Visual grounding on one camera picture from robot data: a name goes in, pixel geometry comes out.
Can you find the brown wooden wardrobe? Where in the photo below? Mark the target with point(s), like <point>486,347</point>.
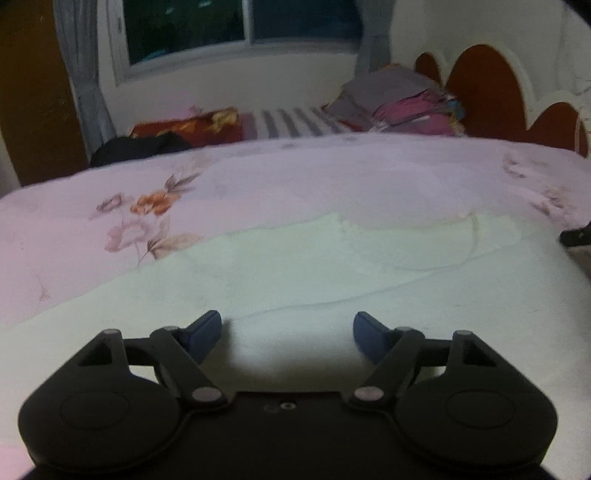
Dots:
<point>37,92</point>

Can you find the striped pillow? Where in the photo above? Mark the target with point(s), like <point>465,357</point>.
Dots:
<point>295,121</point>

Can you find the white towel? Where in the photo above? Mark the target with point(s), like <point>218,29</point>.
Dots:
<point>300,277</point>

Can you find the red floral cloth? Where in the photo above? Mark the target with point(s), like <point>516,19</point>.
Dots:
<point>194,127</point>

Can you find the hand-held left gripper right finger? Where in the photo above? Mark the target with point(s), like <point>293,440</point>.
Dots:
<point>369,336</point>

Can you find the pink floral blanket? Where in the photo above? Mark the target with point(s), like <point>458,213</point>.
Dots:
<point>323,184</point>

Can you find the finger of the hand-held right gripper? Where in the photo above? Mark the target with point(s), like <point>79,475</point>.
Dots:
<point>577,237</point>

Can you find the grey curtain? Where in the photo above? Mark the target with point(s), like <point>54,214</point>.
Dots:
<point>85,69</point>
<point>374,32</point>

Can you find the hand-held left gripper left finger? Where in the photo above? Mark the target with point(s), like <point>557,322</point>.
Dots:
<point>204,336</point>

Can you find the grey folded clothes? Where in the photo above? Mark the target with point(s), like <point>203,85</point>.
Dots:
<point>383,85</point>

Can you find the black cloth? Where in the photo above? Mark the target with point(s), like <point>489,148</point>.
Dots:
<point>138,148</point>

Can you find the window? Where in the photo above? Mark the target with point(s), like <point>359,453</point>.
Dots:
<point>184,27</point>

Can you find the pink folded clothes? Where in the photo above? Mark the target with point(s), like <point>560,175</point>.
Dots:
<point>415,115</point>

